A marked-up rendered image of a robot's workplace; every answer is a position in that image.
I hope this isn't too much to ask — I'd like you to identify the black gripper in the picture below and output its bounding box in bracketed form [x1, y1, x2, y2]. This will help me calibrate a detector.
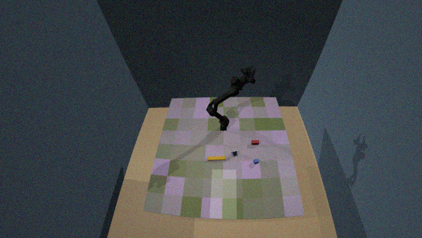
[240, 65, 256, 84]

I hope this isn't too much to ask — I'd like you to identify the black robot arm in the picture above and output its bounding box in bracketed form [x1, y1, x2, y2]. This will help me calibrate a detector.
[207, 76, 256, 131]

